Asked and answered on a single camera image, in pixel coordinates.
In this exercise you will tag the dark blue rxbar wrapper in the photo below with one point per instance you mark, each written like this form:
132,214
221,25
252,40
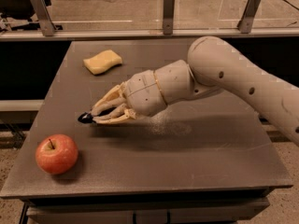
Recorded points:
85,118

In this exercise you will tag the dark equipment top left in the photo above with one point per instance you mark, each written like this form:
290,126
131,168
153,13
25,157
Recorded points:
20,10

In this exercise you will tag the red apple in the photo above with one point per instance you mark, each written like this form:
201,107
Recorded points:
56,154

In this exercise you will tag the left metal bracket post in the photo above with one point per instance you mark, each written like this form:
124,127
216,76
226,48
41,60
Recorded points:
45,23

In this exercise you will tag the middle metal bracket post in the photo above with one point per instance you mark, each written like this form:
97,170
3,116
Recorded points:
168,16

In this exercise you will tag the yellow sponge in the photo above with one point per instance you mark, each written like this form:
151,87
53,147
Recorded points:
102,62

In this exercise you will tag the metal rail behind table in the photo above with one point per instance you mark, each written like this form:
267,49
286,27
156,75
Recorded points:
63,35

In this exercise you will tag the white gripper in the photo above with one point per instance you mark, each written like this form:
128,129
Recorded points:
142,92

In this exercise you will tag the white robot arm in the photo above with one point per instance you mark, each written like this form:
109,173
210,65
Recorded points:
212,65

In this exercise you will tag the metal bracket post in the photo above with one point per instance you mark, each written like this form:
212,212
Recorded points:
246,22
45,23
168,16

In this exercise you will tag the right metal bracket post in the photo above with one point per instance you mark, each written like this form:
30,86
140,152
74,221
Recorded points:
246,22

